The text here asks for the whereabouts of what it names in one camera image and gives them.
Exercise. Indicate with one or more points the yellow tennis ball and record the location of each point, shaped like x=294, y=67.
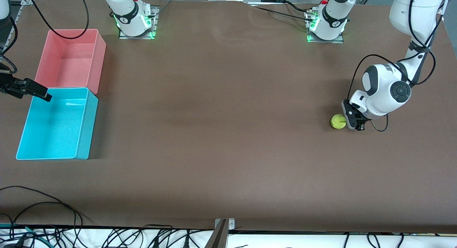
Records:
x=337, y=121

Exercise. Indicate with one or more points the blue plastic bin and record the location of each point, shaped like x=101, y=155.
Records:
x=53, y=130

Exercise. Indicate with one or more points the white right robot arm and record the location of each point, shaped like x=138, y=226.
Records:
x=128, y=12

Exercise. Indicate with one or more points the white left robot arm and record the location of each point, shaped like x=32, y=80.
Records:
x=332, y=19

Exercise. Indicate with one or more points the pink plastic bin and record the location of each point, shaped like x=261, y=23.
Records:
x=71, y=62

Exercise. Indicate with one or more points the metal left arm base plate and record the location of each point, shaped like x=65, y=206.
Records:
x=326, y=41

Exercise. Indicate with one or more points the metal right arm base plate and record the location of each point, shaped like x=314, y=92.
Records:
x=155, y=23

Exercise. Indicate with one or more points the grey metal bracket plate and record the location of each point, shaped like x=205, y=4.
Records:
x=232, y=224

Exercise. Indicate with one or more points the grey metal camera pole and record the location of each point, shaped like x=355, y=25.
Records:
x=217, y=239

